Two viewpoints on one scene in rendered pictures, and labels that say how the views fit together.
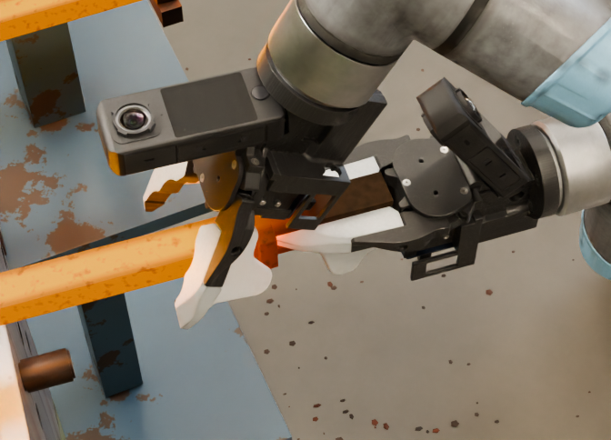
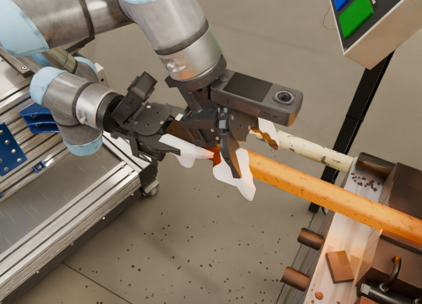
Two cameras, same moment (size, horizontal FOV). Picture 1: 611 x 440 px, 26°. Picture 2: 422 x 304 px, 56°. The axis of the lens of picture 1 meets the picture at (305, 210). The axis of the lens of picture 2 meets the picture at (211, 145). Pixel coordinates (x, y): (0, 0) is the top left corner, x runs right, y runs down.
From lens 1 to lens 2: 0.92 m
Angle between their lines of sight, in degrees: 67
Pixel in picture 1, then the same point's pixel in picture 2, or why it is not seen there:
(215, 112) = (248, 82)
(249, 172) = not seen: hidden behind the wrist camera
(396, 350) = not seen: outside the picture
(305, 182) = not seen: hidden behind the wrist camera
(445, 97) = (141, 81)
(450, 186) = (151, 110)
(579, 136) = (95, 90)
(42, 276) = (319, 188)
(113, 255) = (286, 176)
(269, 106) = (226, 73)
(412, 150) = (146, 130)
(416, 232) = (178, 108)
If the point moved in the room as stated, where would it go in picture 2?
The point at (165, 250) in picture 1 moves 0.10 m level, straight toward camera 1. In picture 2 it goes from (265, 163) to (294, 121)
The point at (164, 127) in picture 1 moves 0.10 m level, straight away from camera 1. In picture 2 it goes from (274, 89) to (230, 141)
